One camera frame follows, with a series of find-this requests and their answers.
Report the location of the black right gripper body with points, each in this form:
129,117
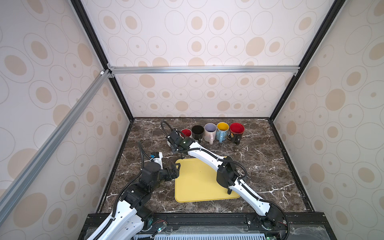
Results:
173,147

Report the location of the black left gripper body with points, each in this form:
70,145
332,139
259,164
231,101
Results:
164,174

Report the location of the white mug front row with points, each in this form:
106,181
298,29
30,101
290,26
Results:
186,133

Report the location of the black mug white base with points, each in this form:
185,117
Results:
198,133

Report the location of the pink iridescent mug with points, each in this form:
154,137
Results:
210,130

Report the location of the blue mug yellow inside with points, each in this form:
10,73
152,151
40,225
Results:
222,131

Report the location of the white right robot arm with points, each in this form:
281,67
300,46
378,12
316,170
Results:
230,175

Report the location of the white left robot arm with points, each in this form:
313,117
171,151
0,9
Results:
129,215

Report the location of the yellow plastic tray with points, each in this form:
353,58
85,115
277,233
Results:
197,183

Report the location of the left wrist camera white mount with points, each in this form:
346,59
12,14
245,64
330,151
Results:
156,157

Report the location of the aluminium rail back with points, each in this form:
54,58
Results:
205,69

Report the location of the aluminium rail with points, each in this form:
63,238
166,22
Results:
205,69
20,185

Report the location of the aluminium rail left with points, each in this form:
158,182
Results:
20,185

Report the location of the black left corner post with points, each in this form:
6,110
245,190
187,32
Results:
94,40

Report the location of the black base frame rail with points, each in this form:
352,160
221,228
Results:
242,226

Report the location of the black corner frame post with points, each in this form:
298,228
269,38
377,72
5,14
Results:
319,37

